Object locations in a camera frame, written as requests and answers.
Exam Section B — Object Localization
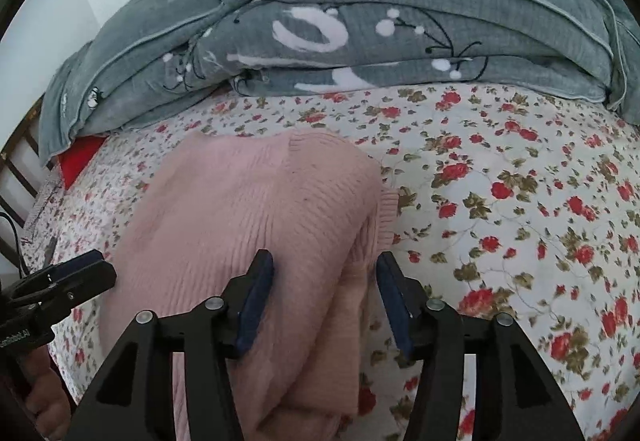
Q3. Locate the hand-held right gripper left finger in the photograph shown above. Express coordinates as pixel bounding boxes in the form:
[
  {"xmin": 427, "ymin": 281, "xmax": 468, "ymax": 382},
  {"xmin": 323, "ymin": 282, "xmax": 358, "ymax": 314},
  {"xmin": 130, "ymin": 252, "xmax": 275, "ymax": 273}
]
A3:
[{"xmin": 67, "ymin": 249, "xmax": 275, "ymax": 441}]

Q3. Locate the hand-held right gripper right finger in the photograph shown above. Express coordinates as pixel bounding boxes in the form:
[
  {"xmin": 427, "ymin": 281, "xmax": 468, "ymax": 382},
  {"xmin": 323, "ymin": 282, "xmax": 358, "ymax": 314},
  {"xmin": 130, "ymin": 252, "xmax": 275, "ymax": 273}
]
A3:
[{"xmin": 375, "ymin": 251, "xmax": 586, "ymax": 441}]

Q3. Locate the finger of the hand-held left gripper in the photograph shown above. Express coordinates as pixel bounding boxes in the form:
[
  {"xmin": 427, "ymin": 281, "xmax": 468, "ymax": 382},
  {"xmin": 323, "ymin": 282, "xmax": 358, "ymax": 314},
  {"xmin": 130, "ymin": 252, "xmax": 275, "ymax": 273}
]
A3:
[
  {"xmin": 20, "ymin": 261, "xmax": 118, "ymax": 311},
  {"xmin": 9, "ymin": 249, "xmax": 105, "ymax": 294}
]

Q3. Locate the pink knit sweater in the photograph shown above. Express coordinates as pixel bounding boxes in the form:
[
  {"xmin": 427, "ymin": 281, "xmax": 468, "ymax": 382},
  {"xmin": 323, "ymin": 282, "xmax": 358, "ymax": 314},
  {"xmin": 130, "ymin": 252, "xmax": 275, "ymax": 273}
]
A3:
[{"xmin": 97, "ymin": 130, "xmax": 401, "ymax": 441}]

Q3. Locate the person's left hand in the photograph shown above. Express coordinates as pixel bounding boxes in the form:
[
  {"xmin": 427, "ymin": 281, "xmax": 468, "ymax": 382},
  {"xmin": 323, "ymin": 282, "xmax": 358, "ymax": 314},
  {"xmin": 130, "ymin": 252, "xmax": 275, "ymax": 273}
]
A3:
[{"xmin": 22, "ymin": 348, "xmax": 72, "ymax": 439}]

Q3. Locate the red pillow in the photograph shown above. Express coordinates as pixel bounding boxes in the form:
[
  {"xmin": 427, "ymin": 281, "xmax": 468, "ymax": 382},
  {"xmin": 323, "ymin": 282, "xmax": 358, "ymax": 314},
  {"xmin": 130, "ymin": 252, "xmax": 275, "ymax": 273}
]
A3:
[{"xmin": 57, "ymin": 135, "xmax": 107, "ymax": 189}]

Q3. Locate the floral bed sheet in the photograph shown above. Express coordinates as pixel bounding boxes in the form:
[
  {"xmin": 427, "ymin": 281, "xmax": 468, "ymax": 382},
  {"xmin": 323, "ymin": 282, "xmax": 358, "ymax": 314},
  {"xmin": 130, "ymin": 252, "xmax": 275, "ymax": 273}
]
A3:
[{"xmin": 30, "ymin": 84, "xmax": 640, "ymax": 441}]

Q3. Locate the black cable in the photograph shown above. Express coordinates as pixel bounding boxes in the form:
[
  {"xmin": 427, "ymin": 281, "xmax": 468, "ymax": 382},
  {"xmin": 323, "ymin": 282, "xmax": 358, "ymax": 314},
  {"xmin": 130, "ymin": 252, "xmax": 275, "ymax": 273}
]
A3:
[{"xmin": 0, "ymin": 211, "xmax": 32, "ymax": 282}]

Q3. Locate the wooden bed frame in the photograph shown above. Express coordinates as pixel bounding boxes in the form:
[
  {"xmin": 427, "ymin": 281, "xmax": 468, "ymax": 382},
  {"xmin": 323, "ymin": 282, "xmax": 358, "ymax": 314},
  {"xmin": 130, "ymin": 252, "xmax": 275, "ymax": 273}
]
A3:
[{"xmin": 0, "ymin": 121, "xmax": 47, "ymax": 232}]

